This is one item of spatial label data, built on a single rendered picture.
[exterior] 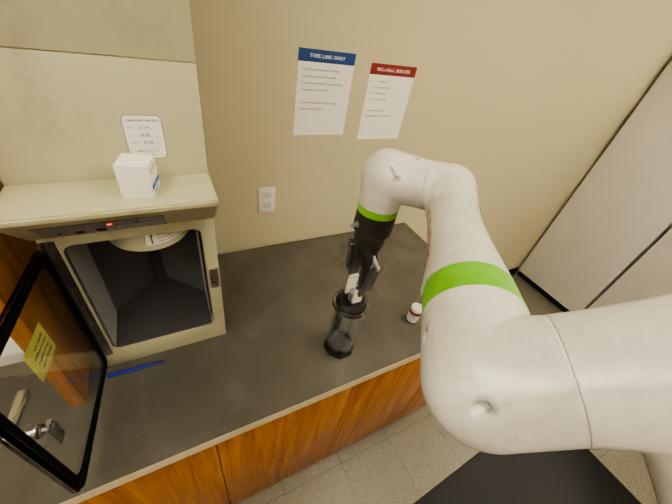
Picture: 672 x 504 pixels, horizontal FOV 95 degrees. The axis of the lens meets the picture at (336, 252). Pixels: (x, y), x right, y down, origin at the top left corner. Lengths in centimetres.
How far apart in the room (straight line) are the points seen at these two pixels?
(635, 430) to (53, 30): 77
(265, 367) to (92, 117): 74
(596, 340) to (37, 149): 77
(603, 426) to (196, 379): 91
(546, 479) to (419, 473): 128
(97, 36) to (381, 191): 51
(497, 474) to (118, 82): 98
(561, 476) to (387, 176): 64
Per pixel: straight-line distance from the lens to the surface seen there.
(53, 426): 76
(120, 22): 65
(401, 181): 62
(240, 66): 112
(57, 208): 66
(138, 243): 83
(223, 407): 98
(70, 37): 66
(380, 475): 197
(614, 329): 33
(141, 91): 66
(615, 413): 32
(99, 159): 71
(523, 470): 81
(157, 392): 104
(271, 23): 113
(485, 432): 32
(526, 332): 32
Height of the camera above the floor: 183
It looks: 39 degrees down
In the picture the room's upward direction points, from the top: 12 degrees clockwise
